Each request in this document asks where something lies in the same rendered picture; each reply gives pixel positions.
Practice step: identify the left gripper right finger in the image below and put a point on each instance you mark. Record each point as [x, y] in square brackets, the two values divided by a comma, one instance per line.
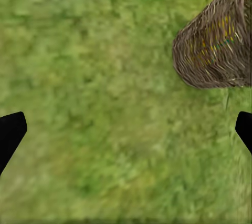
[244, 128]

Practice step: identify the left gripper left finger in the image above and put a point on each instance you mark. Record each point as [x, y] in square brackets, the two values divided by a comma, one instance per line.
[13, 128]

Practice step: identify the wicker basket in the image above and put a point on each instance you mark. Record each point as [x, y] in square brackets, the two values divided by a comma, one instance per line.
[220, 61]

